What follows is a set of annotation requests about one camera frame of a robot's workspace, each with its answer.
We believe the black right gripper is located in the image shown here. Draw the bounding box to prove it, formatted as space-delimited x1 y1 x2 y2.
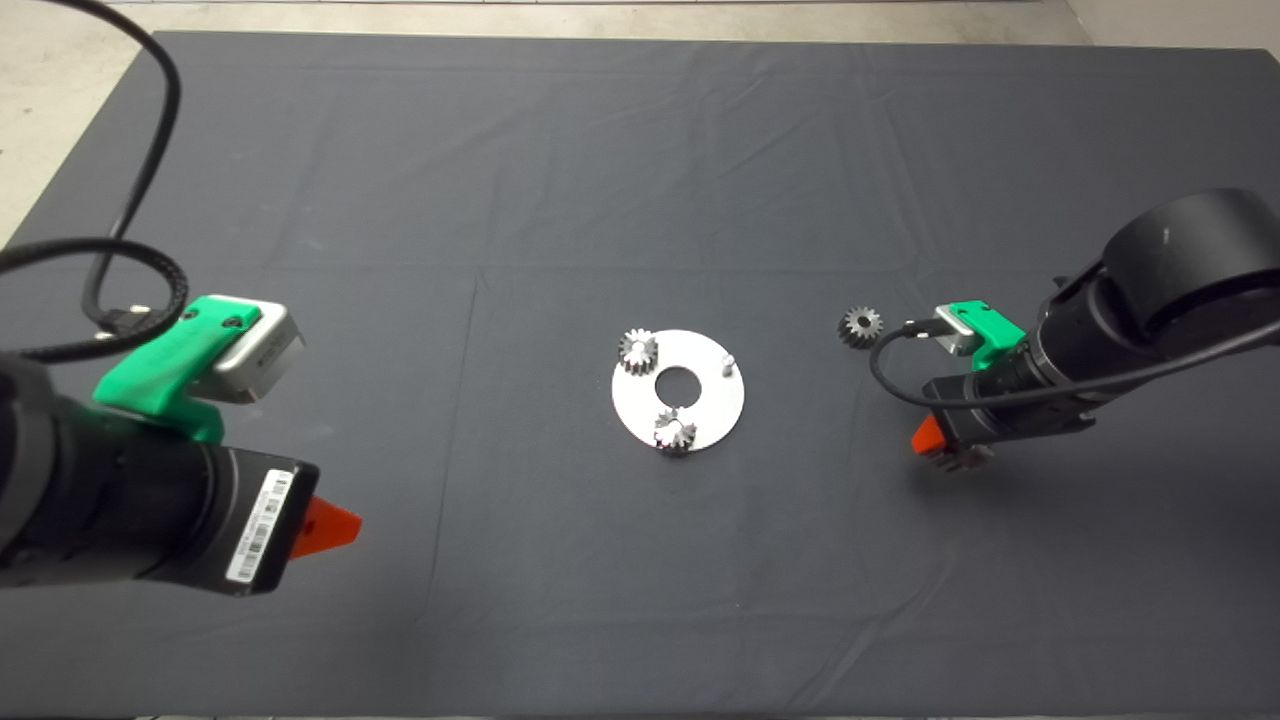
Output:
911 372 1096 459

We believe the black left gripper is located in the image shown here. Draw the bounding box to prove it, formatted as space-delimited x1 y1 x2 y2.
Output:
185 445 363 599

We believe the larger steel gear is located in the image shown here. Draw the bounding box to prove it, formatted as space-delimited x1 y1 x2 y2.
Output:
935 440 996 474

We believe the small steel gear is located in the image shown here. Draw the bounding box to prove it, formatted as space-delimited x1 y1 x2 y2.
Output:
838 306 884 351
618 329 659 376
653 407 698 456

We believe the round metal plate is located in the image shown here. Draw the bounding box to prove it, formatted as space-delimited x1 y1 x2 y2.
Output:
611 329 747 453

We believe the dark table cloth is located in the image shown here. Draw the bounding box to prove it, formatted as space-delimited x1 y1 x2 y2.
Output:
0 28 1280 717

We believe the silver right camera box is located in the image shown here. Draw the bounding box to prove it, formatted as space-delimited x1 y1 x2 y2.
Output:
935 306 986 357

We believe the silver camera box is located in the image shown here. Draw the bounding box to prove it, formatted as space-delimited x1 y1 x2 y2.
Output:
935 306 986 357
213 303 306 406

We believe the green right camera mount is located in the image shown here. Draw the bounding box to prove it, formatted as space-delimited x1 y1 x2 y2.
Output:
948 301 1029 373

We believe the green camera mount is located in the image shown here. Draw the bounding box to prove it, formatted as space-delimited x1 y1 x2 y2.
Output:
93 295 266 443
948 301 1029 373

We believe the silver left camera box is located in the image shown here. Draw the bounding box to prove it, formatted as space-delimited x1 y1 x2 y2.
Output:
213 303 306 406

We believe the green left camera mount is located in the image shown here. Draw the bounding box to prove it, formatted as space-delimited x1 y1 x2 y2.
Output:
93 295 266 443

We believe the thin black left camera cable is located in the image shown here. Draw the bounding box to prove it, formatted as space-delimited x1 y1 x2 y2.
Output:
45 0 183 336

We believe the thick braided black left cable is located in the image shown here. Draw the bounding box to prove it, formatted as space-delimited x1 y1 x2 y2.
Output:
0 238 191 363

